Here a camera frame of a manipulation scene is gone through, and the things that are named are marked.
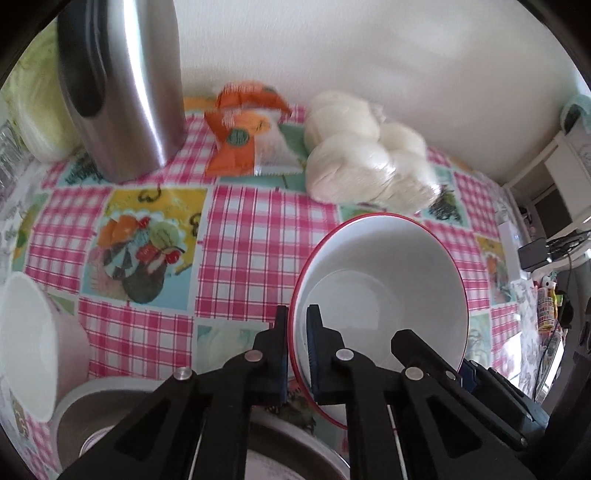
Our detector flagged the white shelf unit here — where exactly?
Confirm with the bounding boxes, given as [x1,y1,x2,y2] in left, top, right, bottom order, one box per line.
[503,92,591,232]

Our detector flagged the black charger cable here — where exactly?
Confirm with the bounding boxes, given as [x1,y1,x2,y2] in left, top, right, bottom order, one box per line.
[547,231,591,278]

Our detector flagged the orange and clear snack packet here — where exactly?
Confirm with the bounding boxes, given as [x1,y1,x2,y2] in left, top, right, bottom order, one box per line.
[204,108,305,177]

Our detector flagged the white rounded square bowl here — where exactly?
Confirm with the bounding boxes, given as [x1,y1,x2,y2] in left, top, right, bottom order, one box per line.
[0,271,90,422]

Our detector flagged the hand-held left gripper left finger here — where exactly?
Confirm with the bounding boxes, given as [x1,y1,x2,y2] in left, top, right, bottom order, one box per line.
[58,305,291,480]

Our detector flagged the stainless steel thermos jug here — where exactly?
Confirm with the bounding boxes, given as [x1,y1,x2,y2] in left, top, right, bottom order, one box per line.
[56,0,188,183]

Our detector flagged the bag of steamed buns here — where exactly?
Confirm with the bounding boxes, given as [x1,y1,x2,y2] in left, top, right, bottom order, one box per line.
[305,90,441,214]

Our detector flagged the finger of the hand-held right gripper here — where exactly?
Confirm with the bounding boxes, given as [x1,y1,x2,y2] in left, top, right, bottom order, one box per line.
[461,359,550,446]

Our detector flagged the napa cabbage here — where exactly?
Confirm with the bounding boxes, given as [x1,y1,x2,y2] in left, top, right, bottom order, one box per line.
[2,23,84,162]

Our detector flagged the red rim strawberry bowl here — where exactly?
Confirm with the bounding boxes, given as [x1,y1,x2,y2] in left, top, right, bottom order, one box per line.
[288,213,470,430]

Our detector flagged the yellow labelled bottle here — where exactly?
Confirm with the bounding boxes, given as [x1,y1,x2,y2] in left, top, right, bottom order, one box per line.
[537,284,558,332]

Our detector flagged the white power strip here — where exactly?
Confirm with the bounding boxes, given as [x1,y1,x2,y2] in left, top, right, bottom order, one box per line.
[499,222,525,282]

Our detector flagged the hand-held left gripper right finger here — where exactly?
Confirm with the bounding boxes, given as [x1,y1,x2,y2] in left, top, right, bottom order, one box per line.
[306,305,539,480]

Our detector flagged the black charger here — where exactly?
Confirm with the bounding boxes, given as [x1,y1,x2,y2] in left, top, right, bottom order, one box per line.
[518,237,550,271]

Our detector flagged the stainless steel basin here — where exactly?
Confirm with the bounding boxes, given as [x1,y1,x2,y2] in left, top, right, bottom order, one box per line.
[54,376,352,480]

